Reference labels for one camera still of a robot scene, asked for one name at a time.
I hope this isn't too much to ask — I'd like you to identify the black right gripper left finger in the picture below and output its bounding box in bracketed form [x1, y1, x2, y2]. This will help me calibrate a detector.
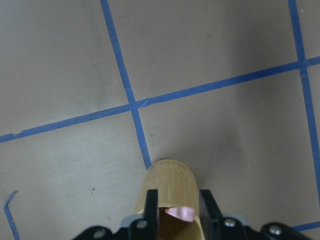
[142, 189, 159, 240]

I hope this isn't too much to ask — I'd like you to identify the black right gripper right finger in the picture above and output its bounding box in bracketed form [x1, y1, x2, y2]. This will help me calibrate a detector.
[199, 189, 248, 240]

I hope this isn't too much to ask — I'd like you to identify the bamboo cylinder holder cup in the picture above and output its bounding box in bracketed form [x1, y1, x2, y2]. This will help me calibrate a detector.
[133, 159, 205, 240]

